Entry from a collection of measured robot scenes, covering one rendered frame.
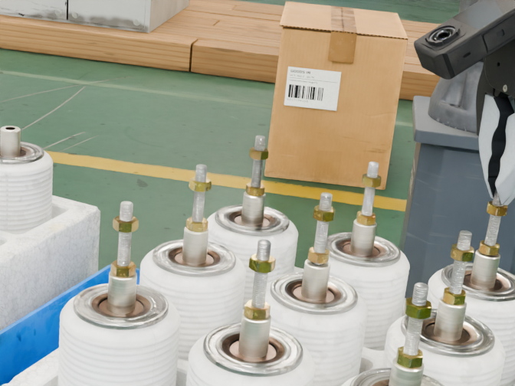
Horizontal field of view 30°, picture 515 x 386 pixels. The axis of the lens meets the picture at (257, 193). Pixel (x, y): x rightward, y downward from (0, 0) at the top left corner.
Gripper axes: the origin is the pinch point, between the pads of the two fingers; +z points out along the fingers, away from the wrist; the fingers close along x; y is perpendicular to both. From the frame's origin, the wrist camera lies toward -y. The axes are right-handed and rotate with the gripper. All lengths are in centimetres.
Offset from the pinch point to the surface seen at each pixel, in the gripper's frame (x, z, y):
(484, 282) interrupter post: -1.0, 8.8, 0.1
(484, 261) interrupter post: -0.8, 6.7, -0.2
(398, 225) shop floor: 71, 35, 33
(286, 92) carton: 97, 17, 20
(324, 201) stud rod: -0.2, 0.5, -16.4
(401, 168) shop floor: 101, 35, 50
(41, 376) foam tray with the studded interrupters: 2.6, 16.3, -38.7
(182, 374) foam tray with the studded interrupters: 1.4, 16.7, -27.0
